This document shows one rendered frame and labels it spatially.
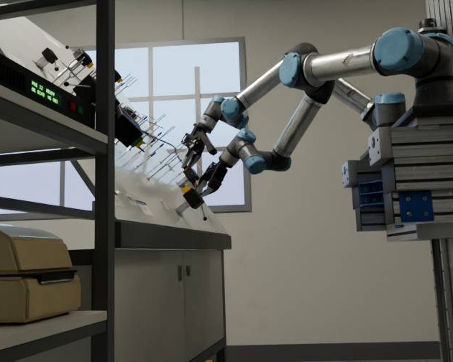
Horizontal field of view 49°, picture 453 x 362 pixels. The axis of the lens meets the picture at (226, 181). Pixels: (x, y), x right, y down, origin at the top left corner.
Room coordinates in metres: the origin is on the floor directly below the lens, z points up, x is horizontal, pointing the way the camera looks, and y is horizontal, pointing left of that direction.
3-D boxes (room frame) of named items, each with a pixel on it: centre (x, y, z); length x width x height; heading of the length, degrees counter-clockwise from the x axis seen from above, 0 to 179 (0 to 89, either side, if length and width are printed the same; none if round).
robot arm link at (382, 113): (1.90, -0.66, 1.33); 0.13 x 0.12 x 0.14; 172
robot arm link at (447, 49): (1.40, -0.63, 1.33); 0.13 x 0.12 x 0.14; 126
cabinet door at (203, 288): (2.06, 0.10, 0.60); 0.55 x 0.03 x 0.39; 166
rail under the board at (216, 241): (1.79, 0.15, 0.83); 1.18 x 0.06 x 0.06; 166
